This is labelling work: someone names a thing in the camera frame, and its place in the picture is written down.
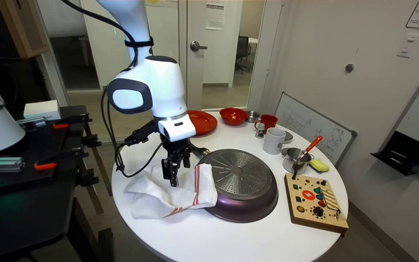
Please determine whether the small wall label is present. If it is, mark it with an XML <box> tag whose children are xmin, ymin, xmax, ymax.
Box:
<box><xmin>396</xmin><ymin>32</ymin><xmax>419</xmax><ymax>61</ymax></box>

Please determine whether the yellow green sponge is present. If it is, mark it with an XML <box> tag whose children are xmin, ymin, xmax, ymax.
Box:
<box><xmin>309</xmin><ymin>159</ymin><xmax>331</xmax><ymax>175</ymax></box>

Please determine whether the white box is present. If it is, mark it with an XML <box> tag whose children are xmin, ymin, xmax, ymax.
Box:
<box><xmin>22</xmin><ymin>99</ymin><xmax>63</xmax><ymax>122</ymax></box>

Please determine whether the metal door handle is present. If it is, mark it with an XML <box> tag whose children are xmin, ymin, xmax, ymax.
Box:
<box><xmin>190</xmin><ymin>39</ymin><xmax>210</xmax><ymax>54</ymax></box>

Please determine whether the white mug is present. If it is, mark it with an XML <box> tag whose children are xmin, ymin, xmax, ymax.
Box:
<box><xmin>262</xmin><ymin>127</ymin><xmax>288</xmax><ymax>156</ymax></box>

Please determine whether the paper sign on door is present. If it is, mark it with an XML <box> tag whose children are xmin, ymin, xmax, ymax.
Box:
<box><xmin>204</xmin><ymin>3</ymin><xmax>227</xmax><ymax>32</ymax></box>

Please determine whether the white door with glass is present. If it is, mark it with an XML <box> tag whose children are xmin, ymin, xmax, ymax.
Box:
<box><xmin>185</xmin><ymin>0</ymin><xmax>245</xmax><ymax>111</ymax></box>

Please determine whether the white towel with red stripes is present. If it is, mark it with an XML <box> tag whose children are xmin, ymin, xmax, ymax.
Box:
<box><xmin>123</xmin><ymin>162</ymin><xmax>220</xmax><ymax>221</ymax></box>

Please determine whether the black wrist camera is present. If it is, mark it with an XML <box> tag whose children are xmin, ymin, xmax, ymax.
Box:
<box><xmin>124</xmin><ymin>120</ymin><xmax>160</xmax><ymax>147</ymax></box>

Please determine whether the red bowl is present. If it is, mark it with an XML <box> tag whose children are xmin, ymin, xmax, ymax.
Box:
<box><xmin>219</xmin><ymin>106</ymin><xmax>251</xmax><ymax>128</ymax></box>

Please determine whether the wooden toy board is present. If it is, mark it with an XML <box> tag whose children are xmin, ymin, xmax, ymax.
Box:
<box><xmin>284</xmin><ymin>173</ymin><xmax>351</xmax><ymax>235</ymax></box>

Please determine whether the wooden cabinet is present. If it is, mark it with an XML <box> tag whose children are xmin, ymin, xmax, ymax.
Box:
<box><xmin>0</xmin><ymin>0</ymin><xmax>48</xmax><ymax>60</ymax></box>

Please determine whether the black office chair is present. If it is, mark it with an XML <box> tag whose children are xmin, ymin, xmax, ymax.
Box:
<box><xmin>236</xmin><ymin>35</ymin><xmax>255</xmax><ymax>72</ymax></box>

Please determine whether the small leaning whiteboard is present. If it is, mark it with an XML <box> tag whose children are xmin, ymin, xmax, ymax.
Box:
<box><xmin>274</xmin><ymin>90</ymin><xmax>360</xmax><ymax>166</ymax></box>

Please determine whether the steel pot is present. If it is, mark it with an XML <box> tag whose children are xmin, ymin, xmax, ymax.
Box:
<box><xmin>281</xmin><ymin>147</ymin><xmax>313</xmax><ymax>175</ymax></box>

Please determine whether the red mug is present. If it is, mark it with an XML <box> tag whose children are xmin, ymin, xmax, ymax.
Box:
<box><xmin>254</xmin><ymin>114</ymin><xmax>280</xmax><ymax>137</ymax></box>

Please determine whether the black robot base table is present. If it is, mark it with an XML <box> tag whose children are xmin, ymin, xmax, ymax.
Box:
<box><xmin>0</xmin><ymin>105</ymin><xmax>115</xmax><ymax>262</ymax></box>

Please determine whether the red-handled utensil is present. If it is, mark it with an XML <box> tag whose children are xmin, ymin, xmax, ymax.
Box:
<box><xmin>291</xmin><ymin>134</ymin><xmax>325</xmax><ymax>181</ymax></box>

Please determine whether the black wall tray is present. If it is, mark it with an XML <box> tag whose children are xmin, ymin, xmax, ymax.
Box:
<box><xmin>370</xmin><ymin>130</ymin><xmax>419</xmax><ymax>178</ymax></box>

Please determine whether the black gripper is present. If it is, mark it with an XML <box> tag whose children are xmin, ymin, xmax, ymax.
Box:
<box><xmin>160</xmin><ymin>136</ymin><xmax>194</xmax><ymax>188</ymax></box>

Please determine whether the black clamp with orange tip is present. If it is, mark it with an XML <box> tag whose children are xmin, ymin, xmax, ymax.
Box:
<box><xmin>22</xmin><ymin>112</ymin><xmax>104</xmax><ymax>149</ymax></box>
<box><xmin>34</xmin><ymin>144</ymin><xmax>101</xmax><ymax>188</ymax></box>

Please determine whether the red plate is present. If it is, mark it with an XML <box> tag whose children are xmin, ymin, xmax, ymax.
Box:
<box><xmin>185</xmin><ymin>109</ymin><xmax>220</xmax><ymax>137</ymax></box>

